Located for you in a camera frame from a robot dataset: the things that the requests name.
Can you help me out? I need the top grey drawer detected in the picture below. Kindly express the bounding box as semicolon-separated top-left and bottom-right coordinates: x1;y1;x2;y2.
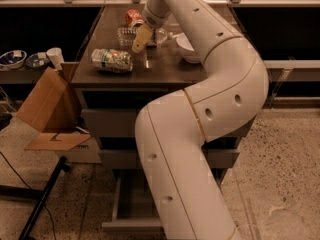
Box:
83;89;260;142

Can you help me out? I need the black floor cable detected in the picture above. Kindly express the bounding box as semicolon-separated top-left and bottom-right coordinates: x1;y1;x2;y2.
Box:
0;150;58;240

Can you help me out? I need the middle grey drawer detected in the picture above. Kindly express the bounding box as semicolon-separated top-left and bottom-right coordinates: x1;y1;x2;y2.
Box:
99;137;241;169

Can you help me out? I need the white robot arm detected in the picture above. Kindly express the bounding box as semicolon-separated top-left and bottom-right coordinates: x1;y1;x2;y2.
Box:
135;0;269;240

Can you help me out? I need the red soda can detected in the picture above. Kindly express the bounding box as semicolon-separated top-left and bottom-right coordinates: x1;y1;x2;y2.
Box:
125;9;144;27

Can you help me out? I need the brown cardboard box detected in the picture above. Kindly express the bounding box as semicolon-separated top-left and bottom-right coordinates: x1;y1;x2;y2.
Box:
16;67;91;151

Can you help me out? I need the grey drawer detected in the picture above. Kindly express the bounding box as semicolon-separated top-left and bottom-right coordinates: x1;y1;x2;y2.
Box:
99;137;241;169
101;169;239;237
83;89;260;142

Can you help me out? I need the green white crushed can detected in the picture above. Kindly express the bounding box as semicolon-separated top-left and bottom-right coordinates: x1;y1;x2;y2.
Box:
91;49;133;73

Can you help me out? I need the black stand leg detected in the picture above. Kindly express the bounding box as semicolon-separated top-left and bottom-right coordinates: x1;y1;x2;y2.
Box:
0;157;70;240

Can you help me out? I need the clear plastic water bottle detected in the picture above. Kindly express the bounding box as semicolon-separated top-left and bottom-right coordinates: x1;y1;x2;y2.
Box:
117;27;173;47

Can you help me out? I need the bottom grey drawer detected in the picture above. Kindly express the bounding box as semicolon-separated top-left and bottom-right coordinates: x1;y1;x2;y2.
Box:
101;169;239;237

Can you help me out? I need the blue white bowl right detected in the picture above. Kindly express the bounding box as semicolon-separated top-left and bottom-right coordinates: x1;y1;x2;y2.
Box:
25;52;50;69

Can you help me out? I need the white ceramic bowl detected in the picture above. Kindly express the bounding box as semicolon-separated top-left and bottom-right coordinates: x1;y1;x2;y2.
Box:
176;33;200;64

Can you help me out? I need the grey drawer cabinet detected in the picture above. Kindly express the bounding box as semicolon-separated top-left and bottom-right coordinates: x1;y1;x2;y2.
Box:
70;3;270;172

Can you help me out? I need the white paper cup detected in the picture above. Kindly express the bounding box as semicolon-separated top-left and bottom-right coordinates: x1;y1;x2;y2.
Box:
46;47;64;69

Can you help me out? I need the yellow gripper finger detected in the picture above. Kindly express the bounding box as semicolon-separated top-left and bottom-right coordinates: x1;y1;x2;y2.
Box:
132;24;153;53

